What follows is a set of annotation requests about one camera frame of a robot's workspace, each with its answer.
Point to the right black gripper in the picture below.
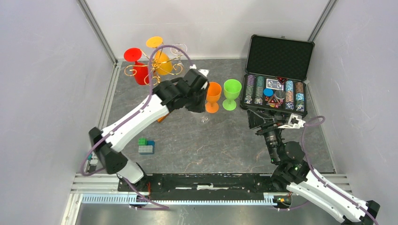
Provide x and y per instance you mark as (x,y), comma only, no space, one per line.
(255,121)

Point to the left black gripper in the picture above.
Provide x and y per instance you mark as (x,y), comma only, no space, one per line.
(201,107)

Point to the orange plastic wine glass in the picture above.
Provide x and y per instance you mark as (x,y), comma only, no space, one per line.
(213,95)

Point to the green plastic wine glass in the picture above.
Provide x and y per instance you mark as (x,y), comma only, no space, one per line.
(232,88)

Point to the red plastic wine glass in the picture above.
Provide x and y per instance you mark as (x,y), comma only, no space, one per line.
(138,70)

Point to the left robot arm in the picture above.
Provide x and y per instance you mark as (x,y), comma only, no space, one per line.
(109,142)

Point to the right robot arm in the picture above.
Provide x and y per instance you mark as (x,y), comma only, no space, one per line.
(294,172)

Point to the yellow-orange plastic wine glass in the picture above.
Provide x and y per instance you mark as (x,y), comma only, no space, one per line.
(161,62)

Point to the wooden rack base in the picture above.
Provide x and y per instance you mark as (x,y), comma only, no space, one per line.
(161,119)

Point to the triangular all-in button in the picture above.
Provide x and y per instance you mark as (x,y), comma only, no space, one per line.
(274,102)

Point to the blue poker chip disc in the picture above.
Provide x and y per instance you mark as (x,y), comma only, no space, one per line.
(268,92)

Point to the playing card deck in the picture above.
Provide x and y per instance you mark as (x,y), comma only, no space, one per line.
(274,84)

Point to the black poker chip case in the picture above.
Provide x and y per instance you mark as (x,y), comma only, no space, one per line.
(285,60)

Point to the blue toy brick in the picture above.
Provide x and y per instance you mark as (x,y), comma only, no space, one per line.
(151,143)

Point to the green toy brick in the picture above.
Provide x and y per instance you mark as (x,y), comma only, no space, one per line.
(142,141)

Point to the grey toy brick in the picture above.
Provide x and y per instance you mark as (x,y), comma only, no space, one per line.
(145,149)

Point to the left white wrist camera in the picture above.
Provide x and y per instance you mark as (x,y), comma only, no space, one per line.
(204,72)

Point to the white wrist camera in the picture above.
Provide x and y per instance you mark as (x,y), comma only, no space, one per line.
(294,122)
(204,72)

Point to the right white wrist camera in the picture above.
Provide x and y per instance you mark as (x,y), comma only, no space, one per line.
(294,122)

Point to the gold wire glass rack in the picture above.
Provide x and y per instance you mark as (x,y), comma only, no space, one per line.
(177,66)

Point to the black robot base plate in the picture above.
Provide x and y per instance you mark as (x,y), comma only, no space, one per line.
(205,186)

